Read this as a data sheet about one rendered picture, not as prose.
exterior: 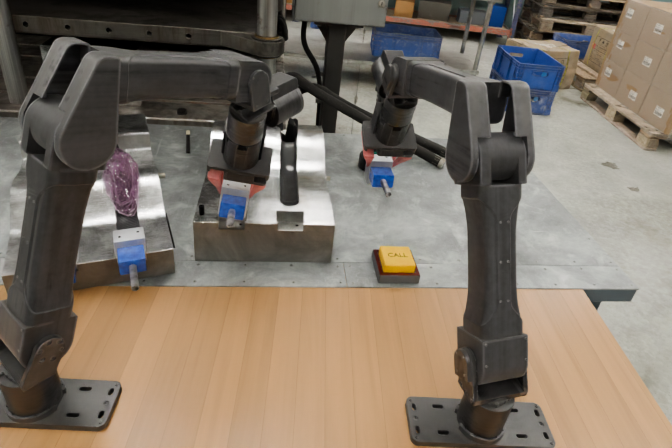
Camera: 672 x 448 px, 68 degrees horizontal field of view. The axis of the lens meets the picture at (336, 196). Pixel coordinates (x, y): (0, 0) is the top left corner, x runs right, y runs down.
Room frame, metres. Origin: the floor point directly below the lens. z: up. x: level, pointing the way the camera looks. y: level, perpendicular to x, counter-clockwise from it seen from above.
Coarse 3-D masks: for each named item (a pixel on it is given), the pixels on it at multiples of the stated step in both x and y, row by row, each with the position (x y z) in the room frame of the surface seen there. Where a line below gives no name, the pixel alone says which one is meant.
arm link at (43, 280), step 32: (32, 128) 0.47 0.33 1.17; (32, 160) 0.46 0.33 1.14; (32, 192) 0.45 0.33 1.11; (64, 192) 0.45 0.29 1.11; (32, 224) 0.43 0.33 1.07; (64, 224) 0.45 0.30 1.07; (32, 256) 0.42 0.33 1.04; (64, 256) 0.44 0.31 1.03; (32, 288) 0.41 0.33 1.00; (64, 288) 0.43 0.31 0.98; (0, 320) 0.41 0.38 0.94; (32, 320) 0.39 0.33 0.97; (64, 320) 0.42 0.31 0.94; (64, 352) 0.41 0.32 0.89
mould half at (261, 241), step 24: (216, 120) 1.09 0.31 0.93; (264, 144) 1.02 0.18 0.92; (312, 144) 1.05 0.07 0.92; (312, 168) 0.99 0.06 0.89; (216, 192) 0.84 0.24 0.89; (264, 192) 0.86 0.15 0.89; (312, 192) 0.89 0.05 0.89; (216, 216) 0.75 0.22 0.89; (264, 216) 0.77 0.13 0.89; (312, 216) 0.79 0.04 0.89; (216, 240) 0.73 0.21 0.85; (240, 240) 0.74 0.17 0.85; (264, 240) 0.75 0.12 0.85; (288, 240) 0.76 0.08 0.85; (312, 240) 0.76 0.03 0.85
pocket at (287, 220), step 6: (276, 210) 0.80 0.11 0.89; (276, 216) 0.80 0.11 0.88; (282, 216) 0.80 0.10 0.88; (288, 216) 0.80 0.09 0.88; (294, 216) 0.80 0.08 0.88; (300, 216) 0.80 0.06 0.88; (282, 222) 0.80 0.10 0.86; (288, 222) 0.80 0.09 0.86; (294, 222) 0.80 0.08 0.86; (300, 222) 0.80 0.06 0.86; (282, 228) 0.78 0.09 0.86; (288, 228) 0.78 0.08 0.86; (294, 228) 0.78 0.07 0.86; (300, 228) 0.78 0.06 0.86
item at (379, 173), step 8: (376, 160) 0.92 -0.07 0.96; (384, 160) 0.92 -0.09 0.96; (392, 160) 0.93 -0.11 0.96; (368, 168) 0.91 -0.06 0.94; (376, 168) 0.91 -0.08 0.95; (384, 168) 0.91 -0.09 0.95; (368, 176) 0.91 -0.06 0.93; (376, 176) 0.87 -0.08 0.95; (384, 176) 0.88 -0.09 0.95; (392, 176) 0.88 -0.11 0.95; (376, 184) 0.87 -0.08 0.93; (384, 184) 0.85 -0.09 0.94; (392, 184) 0.88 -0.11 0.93; (384, 192) 0.83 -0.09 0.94
